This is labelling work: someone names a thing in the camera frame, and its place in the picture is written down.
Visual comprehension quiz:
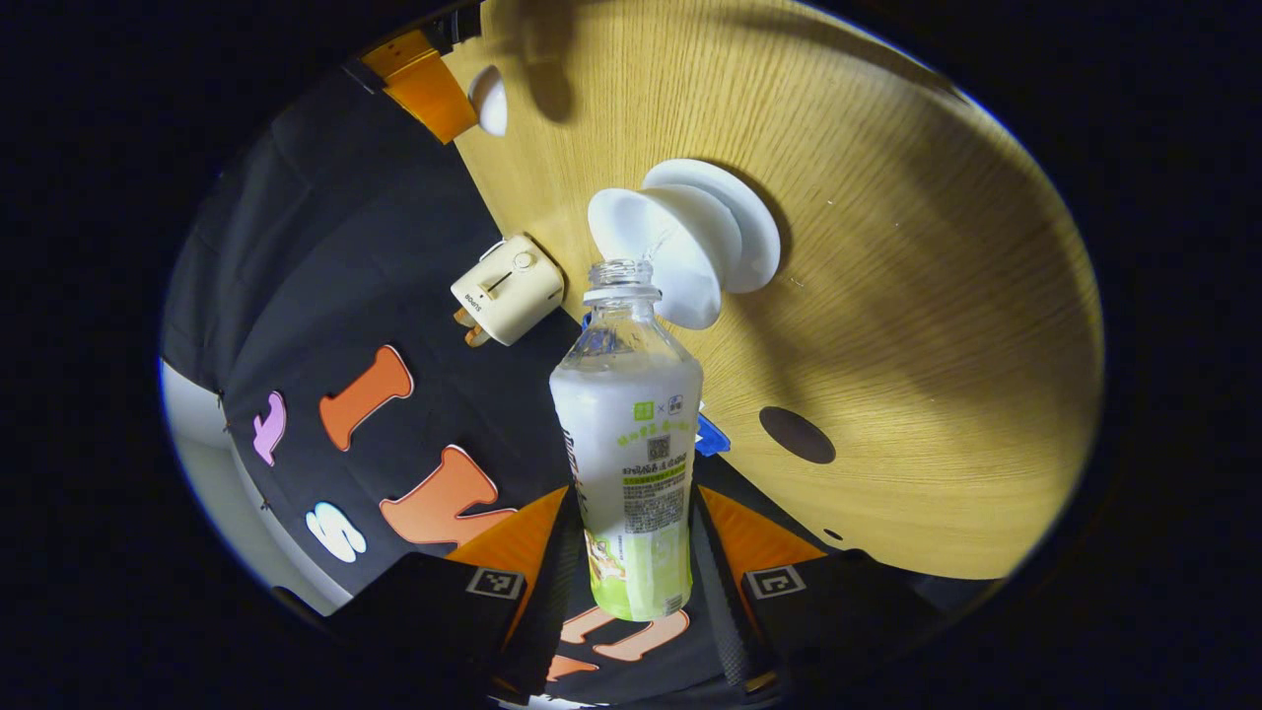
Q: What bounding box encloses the cream toaster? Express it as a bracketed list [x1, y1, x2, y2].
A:
[450, 233, 566, 348]

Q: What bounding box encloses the white saucer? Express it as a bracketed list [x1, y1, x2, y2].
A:
[642, 158, 782, 295]

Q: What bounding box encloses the blue towel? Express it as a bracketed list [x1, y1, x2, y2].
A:
[694, 413, 733, 459]

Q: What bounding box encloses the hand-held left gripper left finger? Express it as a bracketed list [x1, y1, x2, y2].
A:
[323, 483, 593, 703]

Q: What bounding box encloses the white teacup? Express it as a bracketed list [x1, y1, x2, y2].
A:
[588, 183, 743, 331]

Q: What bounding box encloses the clear water bottle green label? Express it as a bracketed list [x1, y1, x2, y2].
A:
[549, 258, 705, 623]

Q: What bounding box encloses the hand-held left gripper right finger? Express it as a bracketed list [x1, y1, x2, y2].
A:
[690, 483, 940, 698]

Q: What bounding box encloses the dark round coaster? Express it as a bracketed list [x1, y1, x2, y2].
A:
[758, 405, 838, 465]

